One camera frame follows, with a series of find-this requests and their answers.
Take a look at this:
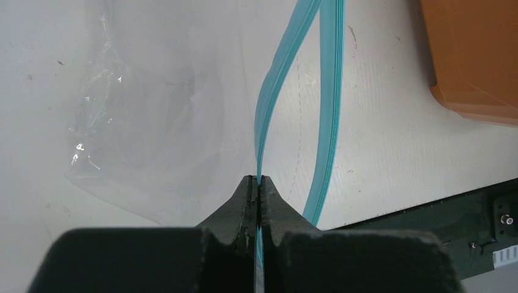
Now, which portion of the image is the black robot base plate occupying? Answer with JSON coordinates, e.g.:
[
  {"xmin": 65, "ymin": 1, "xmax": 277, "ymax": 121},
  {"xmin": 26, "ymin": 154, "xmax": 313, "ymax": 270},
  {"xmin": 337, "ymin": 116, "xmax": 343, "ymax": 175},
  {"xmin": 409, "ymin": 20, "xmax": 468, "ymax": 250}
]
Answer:
[{"xmin": 343, "ymin": 179, "xmax": 517, "ymax": 279}]

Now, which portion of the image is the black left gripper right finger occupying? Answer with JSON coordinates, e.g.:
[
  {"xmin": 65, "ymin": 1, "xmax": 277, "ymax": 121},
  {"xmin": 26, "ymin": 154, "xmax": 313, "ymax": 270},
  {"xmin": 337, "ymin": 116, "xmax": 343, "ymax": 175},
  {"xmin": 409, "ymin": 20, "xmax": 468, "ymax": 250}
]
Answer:
[{"xmin": 258, "ymin": 176, "xmax": 321, "ymax": 259}]

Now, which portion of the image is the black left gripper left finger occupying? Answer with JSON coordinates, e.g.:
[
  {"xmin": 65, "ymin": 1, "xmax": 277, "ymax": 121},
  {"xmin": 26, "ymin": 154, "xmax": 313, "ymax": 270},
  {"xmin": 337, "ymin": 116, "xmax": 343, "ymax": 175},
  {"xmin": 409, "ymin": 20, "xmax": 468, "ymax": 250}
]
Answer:
[{"xmin": 196, "ymin": 175, "xmax": 258, "ymax": 258}]

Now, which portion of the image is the orange plastic basket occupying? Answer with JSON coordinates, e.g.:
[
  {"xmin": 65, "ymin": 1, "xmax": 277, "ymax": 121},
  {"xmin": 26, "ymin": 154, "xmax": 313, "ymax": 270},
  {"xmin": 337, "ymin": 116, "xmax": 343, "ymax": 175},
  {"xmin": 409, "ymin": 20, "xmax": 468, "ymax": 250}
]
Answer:
[{"xmin": 420, "ymin": 0, "xmax": 517, "ymax": 127}]

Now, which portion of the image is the clear zip top bag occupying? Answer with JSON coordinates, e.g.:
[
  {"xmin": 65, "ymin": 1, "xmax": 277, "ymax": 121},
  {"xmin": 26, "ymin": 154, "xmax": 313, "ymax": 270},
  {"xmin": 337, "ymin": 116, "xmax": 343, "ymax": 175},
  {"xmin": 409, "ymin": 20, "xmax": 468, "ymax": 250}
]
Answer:
[{"xmin": 66, "ymin": 1, "xmax": 345, "ymax": 224}]

